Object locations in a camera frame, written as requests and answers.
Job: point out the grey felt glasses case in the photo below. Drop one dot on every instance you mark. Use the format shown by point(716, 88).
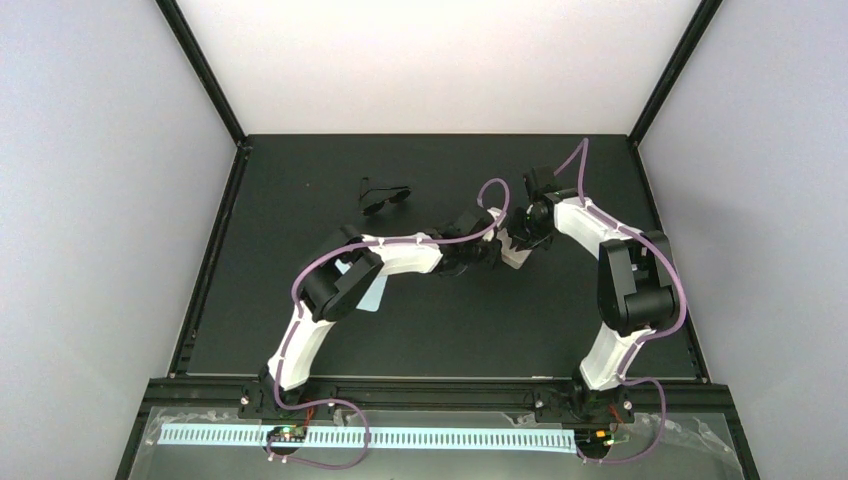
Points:
point(510, 255)

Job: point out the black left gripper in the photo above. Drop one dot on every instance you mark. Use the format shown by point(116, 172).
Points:
point(488, 262)

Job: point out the left controller circuit board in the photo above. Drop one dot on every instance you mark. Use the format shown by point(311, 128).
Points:
point(287, 434)

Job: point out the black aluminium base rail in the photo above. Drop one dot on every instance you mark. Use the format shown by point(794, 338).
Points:
point(545, 399)

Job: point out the black left frame post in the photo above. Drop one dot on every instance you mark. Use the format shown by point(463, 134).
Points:
point(183, 33)

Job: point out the white slotted cable duct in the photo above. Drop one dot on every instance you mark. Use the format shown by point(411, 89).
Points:
point(348, 437)

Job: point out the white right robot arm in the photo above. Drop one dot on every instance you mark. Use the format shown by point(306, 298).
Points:
point(637, 293)

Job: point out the controller circuit board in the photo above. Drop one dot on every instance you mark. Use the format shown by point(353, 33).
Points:
point(603, 437)
point(287, 434)

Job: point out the right controller circuit board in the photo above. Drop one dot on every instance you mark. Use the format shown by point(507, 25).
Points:
point(603, 437)

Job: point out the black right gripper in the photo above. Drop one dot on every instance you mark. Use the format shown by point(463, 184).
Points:
point(516, 232)

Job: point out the black right frame post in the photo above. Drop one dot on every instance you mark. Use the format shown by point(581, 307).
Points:
point(683, 51)

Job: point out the light blue cleaning cloth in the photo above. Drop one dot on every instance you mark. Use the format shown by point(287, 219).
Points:
point(372, 298)

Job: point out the black frame post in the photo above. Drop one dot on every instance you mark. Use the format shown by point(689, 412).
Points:
point(683, 51)
point(183, 33)

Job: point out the black round sunglasses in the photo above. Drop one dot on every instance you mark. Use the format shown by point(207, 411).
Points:
point(372, 199)

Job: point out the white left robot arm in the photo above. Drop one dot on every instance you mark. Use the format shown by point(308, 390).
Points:
point(336, 283)

